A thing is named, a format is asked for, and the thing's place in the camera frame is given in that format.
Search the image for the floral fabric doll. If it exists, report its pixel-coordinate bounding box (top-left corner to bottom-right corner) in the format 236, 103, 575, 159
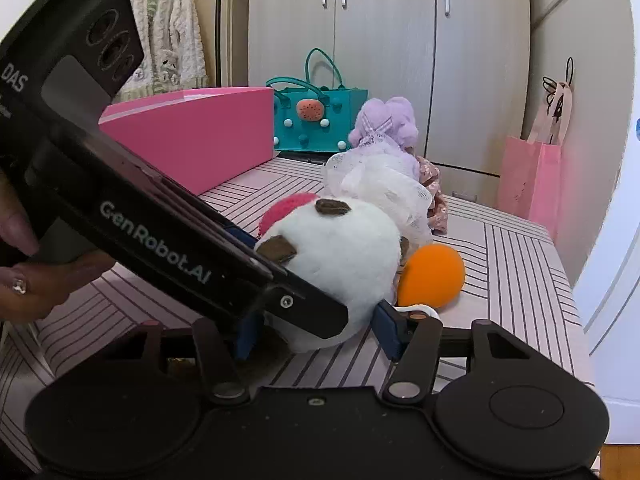
412, 155, 449, 236

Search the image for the purple plush toy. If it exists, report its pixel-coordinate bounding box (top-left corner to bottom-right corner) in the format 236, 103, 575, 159
347, 96, 422, 181

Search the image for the red fuzzy plush ball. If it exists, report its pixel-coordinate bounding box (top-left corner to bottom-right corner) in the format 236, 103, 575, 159
257, 191, 321, 238

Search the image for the white plastic ring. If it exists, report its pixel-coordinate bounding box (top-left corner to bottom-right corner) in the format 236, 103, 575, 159
395, 304, 441, 323

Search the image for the white appliance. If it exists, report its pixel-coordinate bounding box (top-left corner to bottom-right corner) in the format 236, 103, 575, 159
572, 0, 640, 446

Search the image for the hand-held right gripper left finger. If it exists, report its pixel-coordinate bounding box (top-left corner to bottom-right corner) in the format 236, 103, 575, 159
100, 310, 262, 406

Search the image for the pink cardboard box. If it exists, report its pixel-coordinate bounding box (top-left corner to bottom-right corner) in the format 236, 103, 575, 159
98, 86, 275, 196

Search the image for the beige wardrobe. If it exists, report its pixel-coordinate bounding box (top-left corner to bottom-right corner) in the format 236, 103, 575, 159
247, 0, 633, 281

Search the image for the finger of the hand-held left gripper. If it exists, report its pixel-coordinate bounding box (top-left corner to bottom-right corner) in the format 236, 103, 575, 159
245, 271, 350, 340
124, 156, 289, 282

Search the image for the teal felt bag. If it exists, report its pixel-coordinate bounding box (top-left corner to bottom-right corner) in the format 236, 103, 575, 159
265, 48, 369, 154

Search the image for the pink paper bag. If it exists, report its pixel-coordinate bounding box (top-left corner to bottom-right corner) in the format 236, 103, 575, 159
496, 77, 574, 235

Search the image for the pink striped tablecloth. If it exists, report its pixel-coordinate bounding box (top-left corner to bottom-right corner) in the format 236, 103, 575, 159
0, 157, 596, 431

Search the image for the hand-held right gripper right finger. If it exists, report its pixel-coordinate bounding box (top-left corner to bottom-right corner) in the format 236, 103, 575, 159
374, 300, 533, 405

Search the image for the white plush toy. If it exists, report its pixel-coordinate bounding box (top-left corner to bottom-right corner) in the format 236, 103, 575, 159
252, 195, 408, 353

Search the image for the white knit cardigan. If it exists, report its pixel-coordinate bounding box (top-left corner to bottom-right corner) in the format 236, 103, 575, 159
112, 0, 208, 102

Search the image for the person's left hand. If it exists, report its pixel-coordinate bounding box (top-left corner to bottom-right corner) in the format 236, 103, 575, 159
0, 170, 117, 322

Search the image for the orange ball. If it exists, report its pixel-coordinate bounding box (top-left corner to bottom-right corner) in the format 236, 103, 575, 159
396, 244, 467, 310

